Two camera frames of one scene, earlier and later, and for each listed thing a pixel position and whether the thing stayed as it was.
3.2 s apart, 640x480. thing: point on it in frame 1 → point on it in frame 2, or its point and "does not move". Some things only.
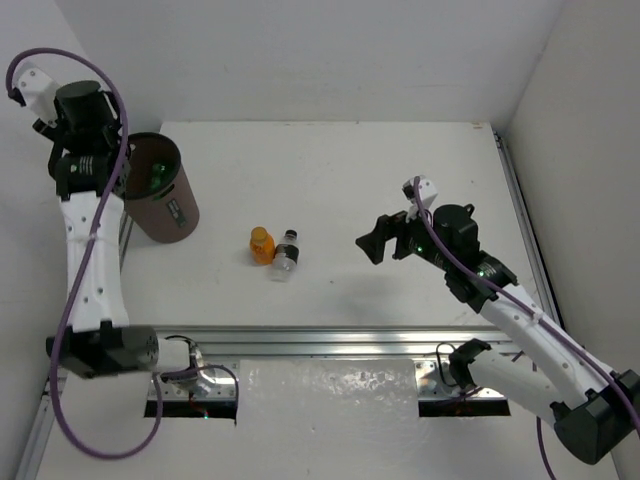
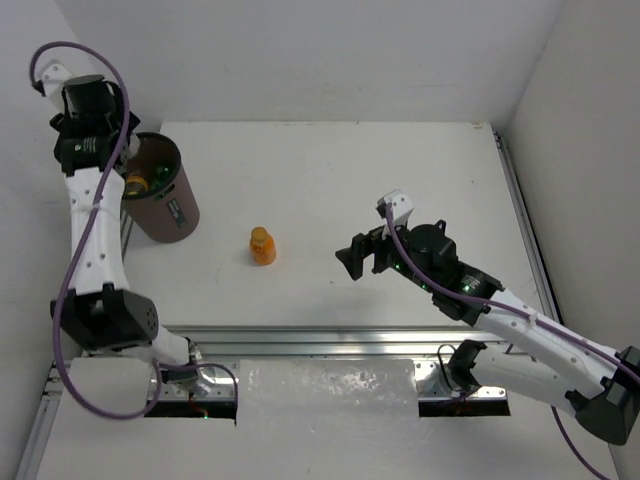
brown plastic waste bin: (160, 201) does not move
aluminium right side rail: (529, 231) does not move
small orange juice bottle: (262, 245) does not move
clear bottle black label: (287, 255) → (134, 146)
